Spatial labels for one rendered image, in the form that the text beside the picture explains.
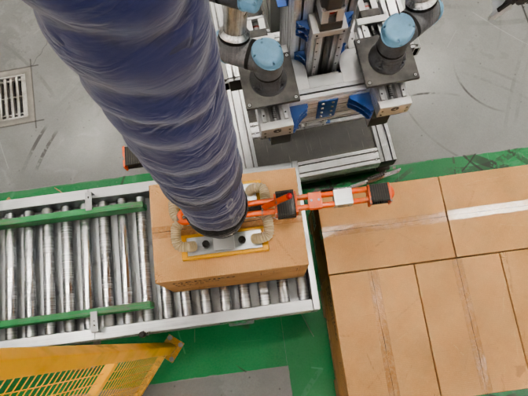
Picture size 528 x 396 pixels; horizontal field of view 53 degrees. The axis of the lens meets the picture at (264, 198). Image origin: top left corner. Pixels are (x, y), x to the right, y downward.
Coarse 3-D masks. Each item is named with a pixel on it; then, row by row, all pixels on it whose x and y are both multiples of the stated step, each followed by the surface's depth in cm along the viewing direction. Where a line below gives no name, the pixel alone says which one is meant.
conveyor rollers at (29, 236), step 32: (64, 224) 252; (32, 256) 249; (64, 256) 248; (128, 256) 248; (32, 288) 245; (64, 288) 244; (128, 288) 243; (160, 288) 244; (224, 288) 242; (128, 320) 239
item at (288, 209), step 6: (276, 192) 196; (282, 192) 196; (294, 192) 195; (276, 198) 196; (294, 198) 196; (282, 204) 195; (288, 204) 195; (294, 204) 195; (276, 210) 194; (282, 210) 195; (288, 210) 195; (294, 210) 195; (276, 216) 196; (282, 216) 194; (288, 216) 195; (294, 216) 197
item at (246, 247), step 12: (252, 228) 206; (192, 240) 205; (204, 240) 203; (240, 240) 202; (192, 252) 204; (204, 252) 204; (216, 252) 204; (228, 252) 204; (240, 252) 204; (252, 252) 205
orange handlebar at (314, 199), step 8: (312, 192) 197; (320, 192) 196; (328, 192) 197; (352, 192) 197; (360, 192) 198; (392, 192) 196; (256, 200) 197; (264, 200) 197; (312, 200) 196; (320, 200) 196; (360, 200) 196; (368, 200) 196; (272, 208) 196; (304, 208) 196; (312, 208) 195; (320, 208) 198; (248, 216) 196; (184, 224) 195
